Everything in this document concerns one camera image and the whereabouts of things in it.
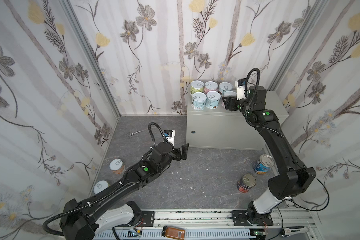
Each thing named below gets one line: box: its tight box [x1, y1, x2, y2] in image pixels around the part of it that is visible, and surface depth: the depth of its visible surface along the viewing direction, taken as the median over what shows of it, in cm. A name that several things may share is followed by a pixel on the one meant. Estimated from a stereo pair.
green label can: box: [190, 80, 205, 96], surface depth 82 cm
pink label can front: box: [204, 81, 219, 94], surface depth 82 cm
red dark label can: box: [237, 174, 257, 193], surface depth 79 cm
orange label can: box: [109, 158, 126, 175], surface depth 90 cm
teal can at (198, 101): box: [191, 92, 207, 111], surface depth 75 cm
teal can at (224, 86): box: [219, 82, 233, 94], surface depth 81 cm
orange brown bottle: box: [162, 225, 186, 240], surface depth 69 cm
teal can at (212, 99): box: [205, 90, 221, 110], surface depth 76 cm
